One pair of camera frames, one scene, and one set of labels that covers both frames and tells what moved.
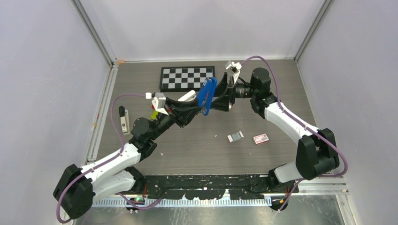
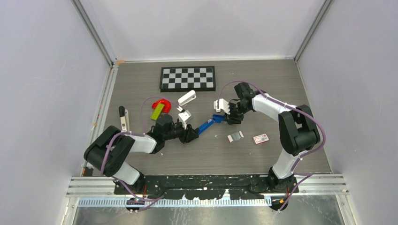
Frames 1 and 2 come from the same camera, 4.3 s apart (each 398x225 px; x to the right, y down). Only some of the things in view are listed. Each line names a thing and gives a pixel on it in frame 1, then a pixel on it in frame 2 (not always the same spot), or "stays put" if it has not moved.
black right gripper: (223, 90) → (232, 118)
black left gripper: (181, 113) → (187, 135)
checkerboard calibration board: (184, 78) stays put
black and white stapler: (124, 114) stays put
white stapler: (189, 96) stays put
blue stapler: (206, 94) → (217, 118)
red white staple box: (261, 138) stays put
